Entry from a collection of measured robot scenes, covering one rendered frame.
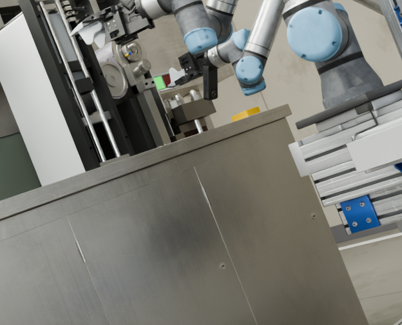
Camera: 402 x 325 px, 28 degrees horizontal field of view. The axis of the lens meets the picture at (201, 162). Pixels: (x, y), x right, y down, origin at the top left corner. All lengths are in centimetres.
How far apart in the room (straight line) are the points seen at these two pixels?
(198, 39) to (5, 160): 99
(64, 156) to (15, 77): 30
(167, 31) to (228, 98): 261
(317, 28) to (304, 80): 367
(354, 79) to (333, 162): 21
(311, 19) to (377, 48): 331
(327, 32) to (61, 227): 78
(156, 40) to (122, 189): 127
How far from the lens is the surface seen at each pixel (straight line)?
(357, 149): 180
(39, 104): 254
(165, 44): 335
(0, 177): 267
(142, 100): 263
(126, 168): 214
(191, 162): 235
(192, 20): 193
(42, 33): 234
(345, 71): 195
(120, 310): 206
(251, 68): 230
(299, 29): 182
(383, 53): 510
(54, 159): 254
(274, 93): 565
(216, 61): 251
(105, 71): 262
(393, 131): 174
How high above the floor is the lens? 78
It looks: 1 degrees up
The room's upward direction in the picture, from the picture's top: 22 degrees counter-clockwise
